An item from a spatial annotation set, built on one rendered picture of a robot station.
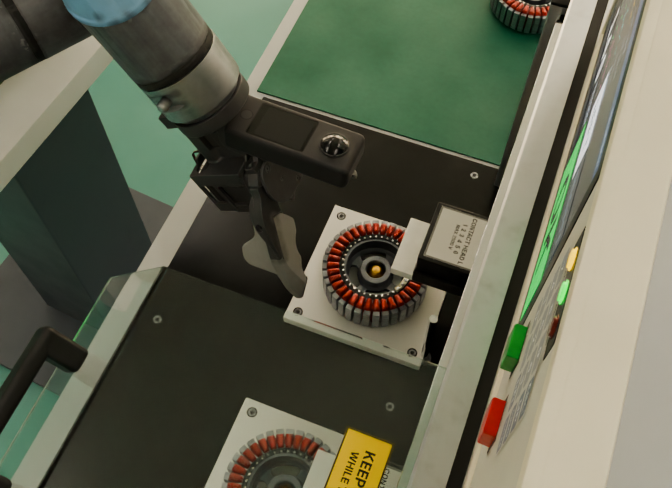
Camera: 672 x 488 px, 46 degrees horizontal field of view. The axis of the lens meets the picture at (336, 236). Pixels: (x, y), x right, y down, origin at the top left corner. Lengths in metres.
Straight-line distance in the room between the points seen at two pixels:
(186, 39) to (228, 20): 1.58
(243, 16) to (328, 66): 1.16
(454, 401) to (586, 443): 0.22
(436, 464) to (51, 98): 0.79
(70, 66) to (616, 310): 0.95
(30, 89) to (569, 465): 0.96
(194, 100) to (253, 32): 1.52
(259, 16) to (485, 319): 1.80
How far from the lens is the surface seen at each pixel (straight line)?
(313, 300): 0.83
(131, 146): 1.97
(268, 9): 2.22
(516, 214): 0.50
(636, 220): 0.27
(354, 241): 0.83
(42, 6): 0.70
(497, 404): 0.37
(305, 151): 0.66
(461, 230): 0.72
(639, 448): 0.24
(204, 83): 0.64
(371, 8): 1.13
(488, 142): 1.00
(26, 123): 1.07
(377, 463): 0.48
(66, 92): 1.10
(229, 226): 0.90
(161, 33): 0.62
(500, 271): 0.48
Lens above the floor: 1.53
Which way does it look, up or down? 60 degrees down
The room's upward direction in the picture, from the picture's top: straight up
